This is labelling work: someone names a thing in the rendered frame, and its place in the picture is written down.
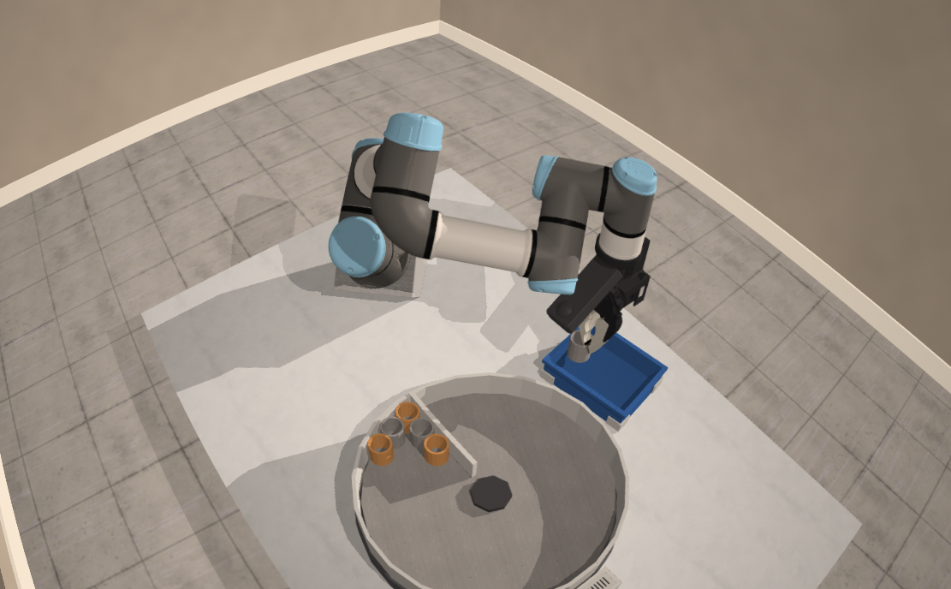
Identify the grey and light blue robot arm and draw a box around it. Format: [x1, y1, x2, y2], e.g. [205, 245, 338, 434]
[329, 113, 657, 334]

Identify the bronze bushing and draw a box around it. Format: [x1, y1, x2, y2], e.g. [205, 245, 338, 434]
[395, 402, 420, 434]
[368, 433, 394, 466]
[424, 434, 449, 466]

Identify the blue crate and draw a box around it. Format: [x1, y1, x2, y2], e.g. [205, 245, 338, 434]
[542, 333, 668, 431]

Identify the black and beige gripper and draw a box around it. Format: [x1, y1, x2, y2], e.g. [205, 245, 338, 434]
[579, 234, 651, 354]

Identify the grey metal bushing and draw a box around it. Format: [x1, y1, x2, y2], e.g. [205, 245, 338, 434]
[568, 330, 590, 363]
[409, 418, 435, 450]
[380, 417, 405, 449]

